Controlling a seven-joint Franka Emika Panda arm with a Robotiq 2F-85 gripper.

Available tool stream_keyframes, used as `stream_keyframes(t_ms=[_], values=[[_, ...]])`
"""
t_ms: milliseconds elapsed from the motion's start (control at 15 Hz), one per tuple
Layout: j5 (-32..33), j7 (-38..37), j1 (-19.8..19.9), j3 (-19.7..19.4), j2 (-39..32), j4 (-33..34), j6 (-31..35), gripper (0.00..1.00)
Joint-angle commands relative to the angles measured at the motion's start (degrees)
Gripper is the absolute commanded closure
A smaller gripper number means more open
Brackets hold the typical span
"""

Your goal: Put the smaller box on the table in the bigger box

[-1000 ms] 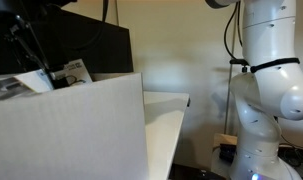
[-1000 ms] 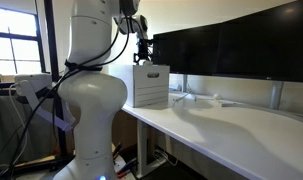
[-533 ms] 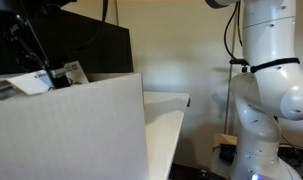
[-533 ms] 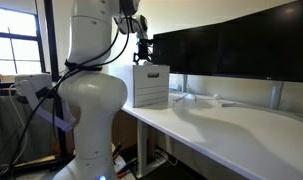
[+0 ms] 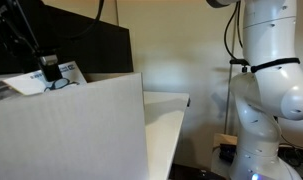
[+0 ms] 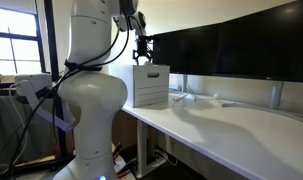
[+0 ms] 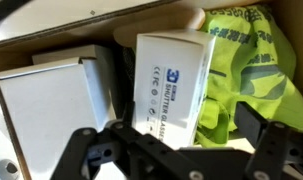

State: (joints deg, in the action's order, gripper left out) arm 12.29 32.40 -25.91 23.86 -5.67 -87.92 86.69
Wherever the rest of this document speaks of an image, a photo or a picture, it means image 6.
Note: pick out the brown wooden panel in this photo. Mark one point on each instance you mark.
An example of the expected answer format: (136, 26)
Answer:
(124, 130)

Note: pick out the silver monitor post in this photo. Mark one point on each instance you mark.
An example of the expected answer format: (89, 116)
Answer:
(276, 95)
(185, 83)

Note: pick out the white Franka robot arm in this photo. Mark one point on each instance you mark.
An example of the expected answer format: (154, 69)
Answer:
(91, 100)

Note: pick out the grey fabric panel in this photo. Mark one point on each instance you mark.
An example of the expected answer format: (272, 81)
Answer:
(4, 133)

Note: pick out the white table leg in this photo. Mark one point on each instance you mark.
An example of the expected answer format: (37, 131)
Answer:
(142, 146)

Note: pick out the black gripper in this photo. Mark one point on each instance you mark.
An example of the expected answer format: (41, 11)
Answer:
(142, 45)

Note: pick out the black computer monitor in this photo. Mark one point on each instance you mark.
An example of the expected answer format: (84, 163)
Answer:
(264, 43)
(197, 53)

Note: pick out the window with dark frame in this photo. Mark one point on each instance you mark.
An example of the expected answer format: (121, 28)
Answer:
(14, 50)

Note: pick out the white box device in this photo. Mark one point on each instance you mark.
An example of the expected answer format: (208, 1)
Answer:
(32, 81)

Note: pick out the small white ball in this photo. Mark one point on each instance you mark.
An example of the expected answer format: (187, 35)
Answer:
(217, 96)

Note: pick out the white foam board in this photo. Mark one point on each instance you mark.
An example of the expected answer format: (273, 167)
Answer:
(147, 85)

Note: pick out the black vertical stand pole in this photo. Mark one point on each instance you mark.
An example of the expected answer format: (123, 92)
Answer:
(48, 33)

